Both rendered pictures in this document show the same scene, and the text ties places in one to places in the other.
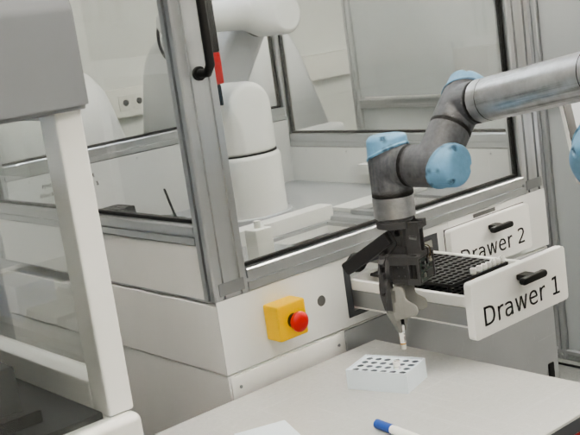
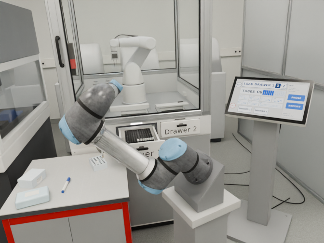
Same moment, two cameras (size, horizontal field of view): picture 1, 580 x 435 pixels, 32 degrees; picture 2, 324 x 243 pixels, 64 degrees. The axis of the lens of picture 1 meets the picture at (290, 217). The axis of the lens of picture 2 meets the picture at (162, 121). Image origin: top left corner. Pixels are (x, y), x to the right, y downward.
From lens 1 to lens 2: 1.43 m
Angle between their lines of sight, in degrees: 30
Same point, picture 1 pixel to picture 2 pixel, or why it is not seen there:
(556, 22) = (291, 51)
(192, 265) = not seen: hidden behind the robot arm
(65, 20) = not seen: outside the picture
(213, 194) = (66, 100)
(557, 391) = (117, 188)
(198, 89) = (61, 70)
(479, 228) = (174, 124)
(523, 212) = (196, 121)
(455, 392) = (101, 176)
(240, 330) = not seen: hidden behind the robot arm
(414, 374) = (99, 166)
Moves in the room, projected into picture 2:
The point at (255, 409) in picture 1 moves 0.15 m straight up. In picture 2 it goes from (66, 160) to (62, 140)
